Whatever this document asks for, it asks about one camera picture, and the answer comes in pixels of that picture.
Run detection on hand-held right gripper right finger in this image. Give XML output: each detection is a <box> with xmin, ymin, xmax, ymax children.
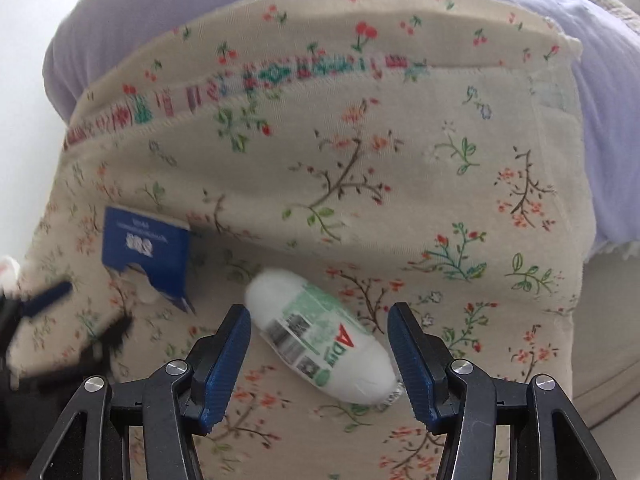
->
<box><xmin>387</xmin><ymin>302</ymin><xmax>617</xmax><ymax>480</ymax></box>

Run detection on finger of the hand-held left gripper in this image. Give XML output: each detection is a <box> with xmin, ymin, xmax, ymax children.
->
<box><xmin>20</xmin><ymin>280</ymin><xmax>74</xmax><ymax>319</ymax></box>
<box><xmin>10</xmin><ymin>312</ymin><xmax>134</xmax><ymax>386</ymax></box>

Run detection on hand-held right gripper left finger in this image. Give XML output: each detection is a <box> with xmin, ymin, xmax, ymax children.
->
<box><xmin>27</xmin><ymin>304</ymin><xmax>252</xmax><ymax>480</ymax></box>

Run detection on white bottle with green label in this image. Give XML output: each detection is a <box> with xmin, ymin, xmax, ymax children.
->
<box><xmin>244</xmin><ymin>269</ymin><xmax>405</xmax><ymax>405</ymax></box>

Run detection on blue cardboard box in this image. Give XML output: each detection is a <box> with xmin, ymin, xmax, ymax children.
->
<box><xmin>100</xmin><ymin>206</ymin><xmax>197</xmax><ymax>316</ymax></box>

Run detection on floral tablecloth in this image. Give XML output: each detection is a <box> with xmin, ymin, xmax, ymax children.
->
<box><xmin>10</xmin><ymin>0</ymin><xmax>597</xmax><ymax>480</ymax></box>

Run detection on white frilled bed sheet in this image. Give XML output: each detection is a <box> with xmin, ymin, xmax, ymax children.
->
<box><xmin>582</xmin><ymin>240</ymin><xmax>640</xmax><ymax>266</ymax></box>

